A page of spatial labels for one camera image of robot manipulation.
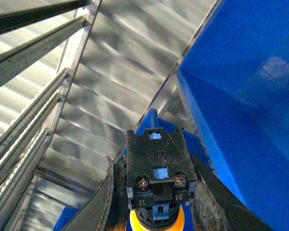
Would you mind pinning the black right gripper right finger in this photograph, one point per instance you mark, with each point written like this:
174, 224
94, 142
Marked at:
216, 208

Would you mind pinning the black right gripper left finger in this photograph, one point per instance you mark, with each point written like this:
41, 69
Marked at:
108, 209

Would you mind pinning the yellow push button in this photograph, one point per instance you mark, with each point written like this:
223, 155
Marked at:
160, 177

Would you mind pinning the blue left plastic bin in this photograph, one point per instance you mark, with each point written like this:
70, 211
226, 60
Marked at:
194, 147

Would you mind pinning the blue plastic bin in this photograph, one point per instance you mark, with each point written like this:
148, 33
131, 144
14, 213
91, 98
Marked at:
194, 147
235, 79

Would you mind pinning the blue right plastic bin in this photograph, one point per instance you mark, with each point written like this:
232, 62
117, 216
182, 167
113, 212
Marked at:
235, 79

